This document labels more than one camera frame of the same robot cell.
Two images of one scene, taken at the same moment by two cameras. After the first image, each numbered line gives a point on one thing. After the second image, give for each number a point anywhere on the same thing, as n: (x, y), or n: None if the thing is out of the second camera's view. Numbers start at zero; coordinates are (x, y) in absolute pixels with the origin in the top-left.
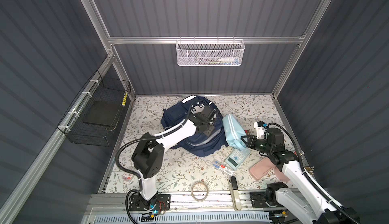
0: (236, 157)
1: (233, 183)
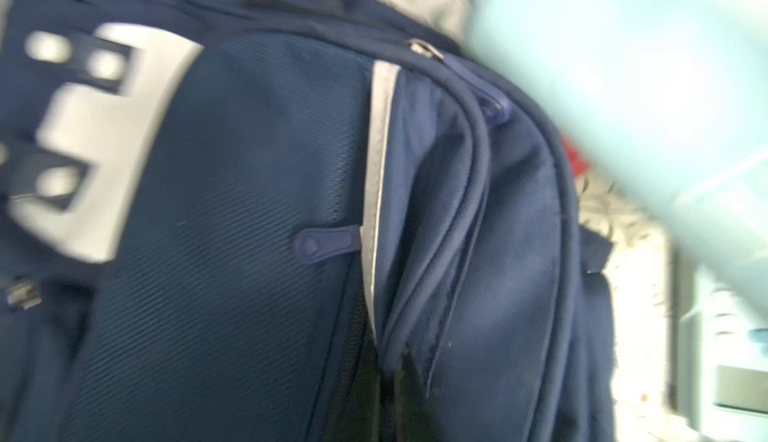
0: (723, 366)
1: None
